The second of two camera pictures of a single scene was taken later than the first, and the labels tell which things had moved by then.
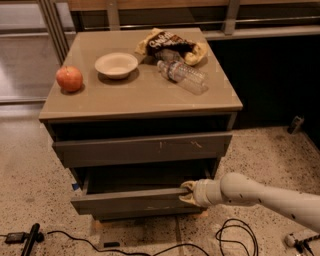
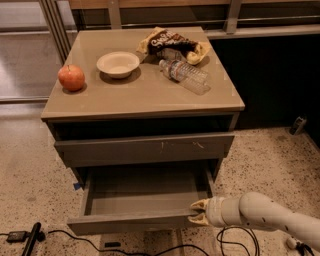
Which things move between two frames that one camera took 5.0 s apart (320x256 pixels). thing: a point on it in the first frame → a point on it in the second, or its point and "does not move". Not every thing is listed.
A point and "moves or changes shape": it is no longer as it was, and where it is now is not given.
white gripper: (202, 193) → (215, 211)
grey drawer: (142, 190) moves or changes shape
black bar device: (34, 236) does not move
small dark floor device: (295, 124) does not move
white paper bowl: (116, 65) does not move
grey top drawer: (91, 153) does not move
